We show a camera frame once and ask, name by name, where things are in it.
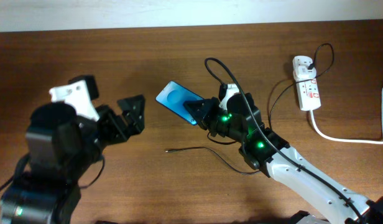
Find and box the black charging cable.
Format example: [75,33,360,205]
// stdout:
[165,42,335,175]

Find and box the white power strip cord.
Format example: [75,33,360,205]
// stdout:
[308,80,383,145]

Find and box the blue smartphone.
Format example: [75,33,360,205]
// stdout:
[155,81,203,126]

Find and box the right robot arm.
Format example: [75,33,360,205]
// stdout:
[183,94,383,223]

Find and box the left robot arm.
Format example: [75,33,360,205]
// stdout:
[0,95,145,223]

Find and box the white power strip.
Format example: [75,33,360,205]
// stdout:
[292,55,321,111]

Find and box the white usb charger adapter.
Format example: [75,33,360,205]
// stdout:
[293,65,316,82]

